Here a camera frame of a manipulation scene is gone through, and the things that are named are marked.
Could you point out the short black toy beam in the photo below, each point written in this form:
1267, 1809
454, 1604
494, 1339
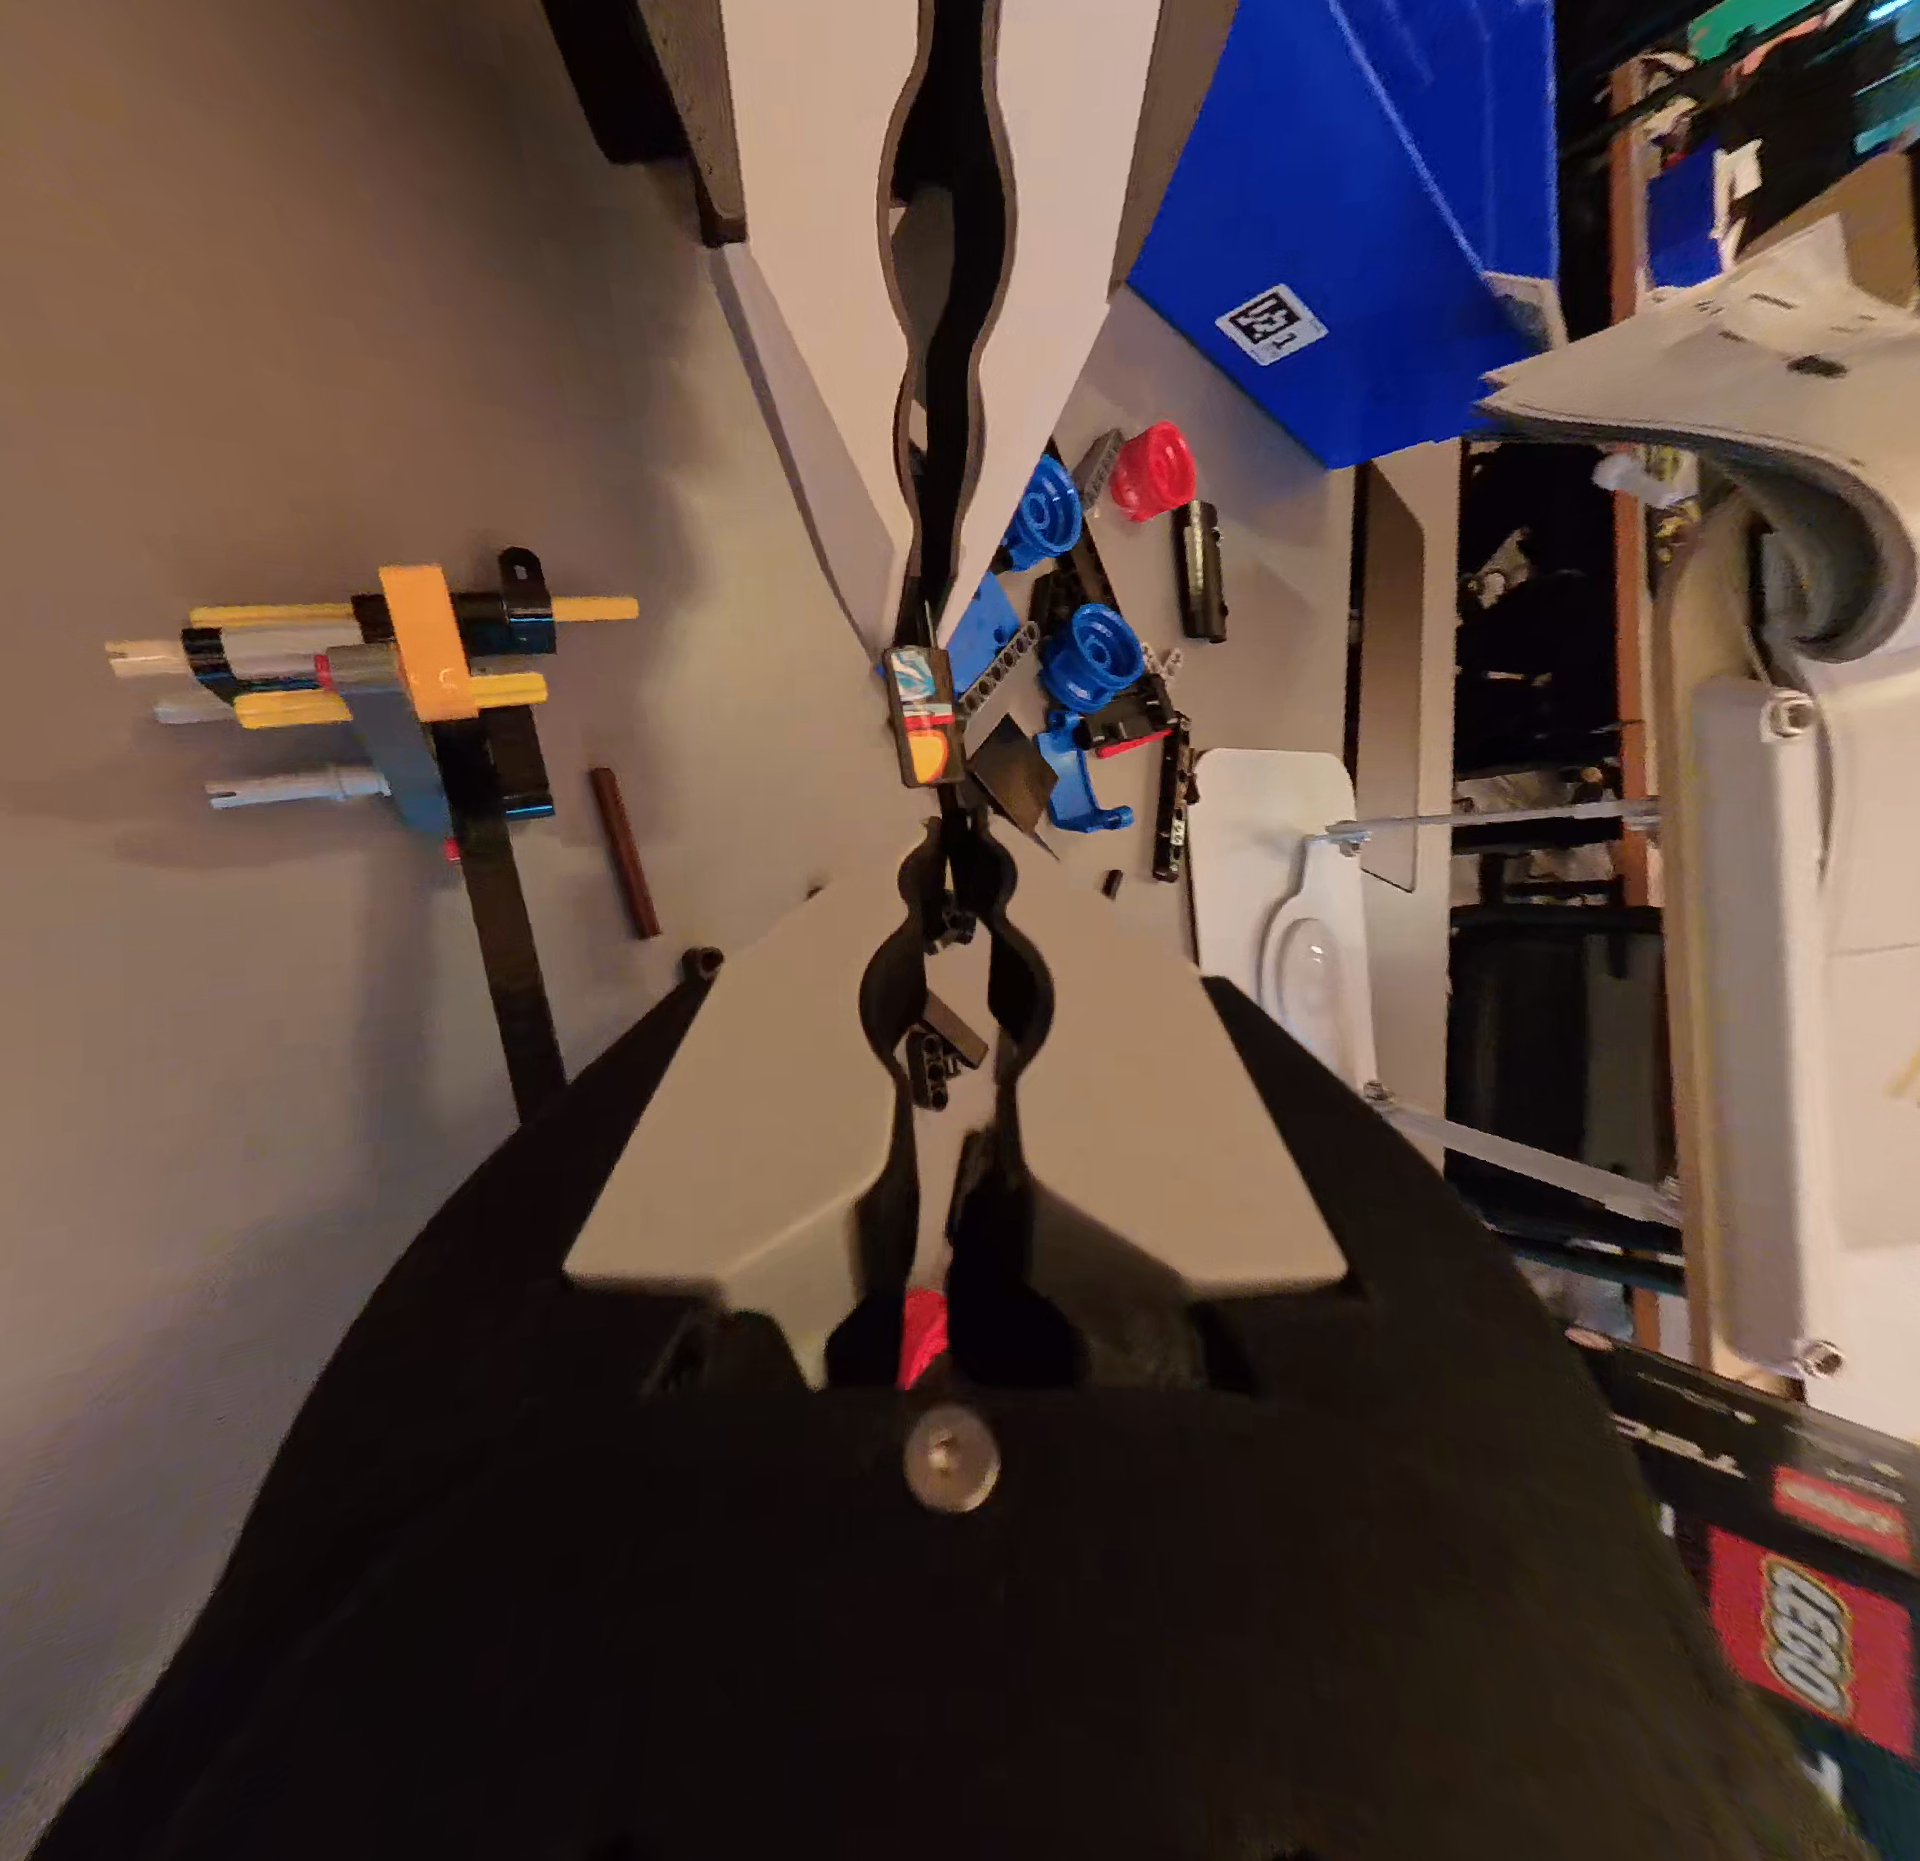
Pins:
943, 1062

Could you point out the blue bin with white tag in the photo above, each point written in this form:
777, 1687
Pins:
1350, 135

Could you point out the truck print toy set box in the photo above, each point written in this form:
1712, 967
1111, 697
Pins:
1801, 1621

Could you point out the black glossy toy piece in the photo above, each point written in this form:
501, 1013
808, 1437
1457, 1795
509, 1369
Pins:
1199, 571

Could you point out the black flat toy panel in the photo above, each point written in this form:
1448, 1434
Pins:
1010, 773

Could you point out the black axle with printed brick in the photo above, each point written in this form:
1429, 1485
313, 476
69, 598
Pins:
920, 722

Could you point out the white book stand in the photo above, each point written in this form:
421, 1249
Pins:
1756, 992

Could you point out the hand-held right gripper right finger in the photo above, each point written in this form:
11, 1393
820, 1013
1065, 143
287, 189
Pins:
1171, 1140

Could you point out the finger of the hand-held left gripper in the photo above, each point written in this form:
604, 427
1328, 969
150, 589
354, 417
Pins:
1081, 166
818, 166

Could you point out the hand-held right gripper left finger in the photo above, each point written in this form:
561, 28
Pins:
750, 1140

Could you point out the instruction booklet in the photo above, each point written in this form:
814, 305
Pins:
1695, 362

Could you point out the blue flat toy panel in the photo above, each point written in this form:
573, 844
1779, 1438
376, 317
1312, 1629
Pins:
987, 621

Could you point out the red wheel hub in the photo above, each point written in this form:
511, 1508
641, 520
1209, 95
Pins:
1150, 469

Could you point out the black red toy beam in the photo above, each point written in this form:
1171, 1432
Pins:
1134, 725

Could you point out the blue wheel hub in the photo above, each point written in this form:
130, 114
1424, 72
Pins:
1051, 508
1095, 653

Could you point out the brown toy axle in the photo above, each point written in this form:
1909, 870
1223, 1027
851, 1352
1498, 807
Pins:
623, 847

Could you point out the pile of black toy beams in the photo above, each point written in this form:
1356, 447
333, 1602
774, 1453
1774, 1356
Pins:
1176, 810

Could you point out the black orange toy chassis assembly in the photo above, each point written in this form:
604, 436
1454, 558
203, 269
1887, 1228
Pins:
428, 646

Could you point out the small black connector piece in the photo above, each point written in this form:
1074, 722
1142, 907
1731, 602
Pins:
702, 965

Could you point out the blue curved toy panel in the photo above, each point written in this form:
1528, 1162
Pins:
1074, 789

